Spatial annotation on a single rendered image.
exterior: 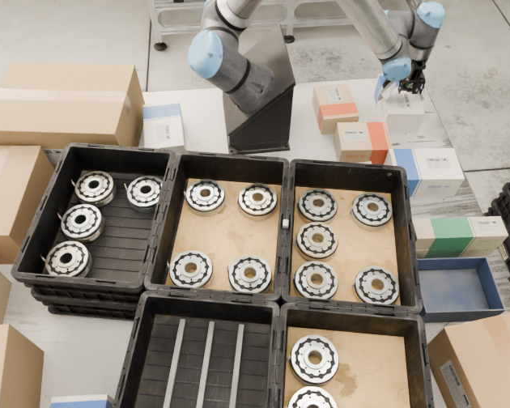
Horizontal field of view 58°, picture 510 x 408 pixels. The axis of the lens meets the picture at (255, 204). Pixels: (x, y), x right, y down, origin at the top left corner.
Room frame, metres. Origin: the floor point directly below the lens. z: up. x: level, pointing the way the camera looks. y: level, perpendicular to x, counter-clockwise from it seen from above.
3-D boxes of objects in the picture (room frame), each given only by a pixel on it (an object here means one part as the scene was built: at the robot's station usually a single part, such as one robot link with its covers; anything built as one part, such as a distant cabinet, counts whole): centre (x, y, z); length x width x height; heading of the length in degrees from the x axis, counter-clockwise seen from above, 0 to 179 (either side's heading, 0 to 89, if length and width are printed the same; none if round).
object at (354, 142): (1.00, -0.35, 0.74); 0.16 x 0.12 x 0.07; 91
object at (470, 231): (0.63, -0.54, 0.79); 0.24 x 0.06 x 0.06; 92
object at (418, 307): (0.56, -0.22, 0.92); 0.40 x 0.30 x 0.02; 175
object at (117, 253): (0.62, 0.38, 0.87); 0.40 x 0.30 x 0.11; 175
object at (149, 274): (0.59, 0.08, 0.92); 0.40 x 0.30 x 0.02; 175
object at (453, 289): (0.49, -0.52, 0.74); 0.20 x 0.15 x 0.07; 92
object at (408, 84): (1.15, -0.49, 0.90); 0.09 x 0.08 x 0.12; 0
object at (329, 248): (0.57, -0.16, 0.86); 0.10 x 0.10 x 0.01
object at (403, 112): (1.18, -0.49, 0.75); 0.20 x 0.12 x 0.09; 0
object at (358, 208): (0.67, -0.31, 0.86); 0.10 x 0.10 x 0.01
